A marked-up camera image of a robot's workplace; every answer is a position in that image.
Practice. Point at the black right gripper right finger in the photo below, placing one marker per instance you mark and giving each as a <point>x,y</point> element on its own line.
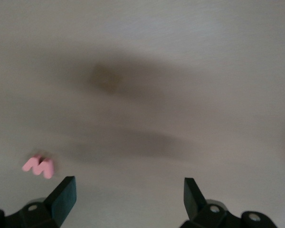
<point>192,199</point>

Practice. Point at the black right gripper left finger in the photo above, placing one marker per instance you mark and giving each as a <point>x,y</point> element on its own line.
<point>61,202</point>

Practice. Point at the pink foam letter w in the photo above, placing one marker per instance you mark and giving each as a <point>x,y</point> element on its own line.
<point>41,167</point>

